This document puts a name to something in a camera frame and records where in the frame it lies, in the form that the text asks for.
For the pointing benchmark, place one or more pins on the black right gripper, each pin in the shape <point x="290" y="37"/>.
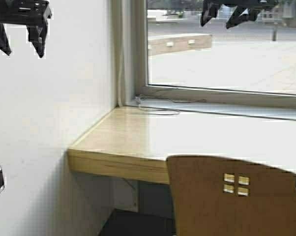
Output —
<point x="245" y="11"/>

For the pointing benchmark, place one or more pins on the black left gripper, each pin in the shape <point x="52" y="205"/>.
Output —
<point x="33" y="14"/>

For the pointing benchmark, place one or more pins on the long wooden window counter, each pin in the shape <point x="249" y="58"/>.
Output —
<point x="129" y="143"/>

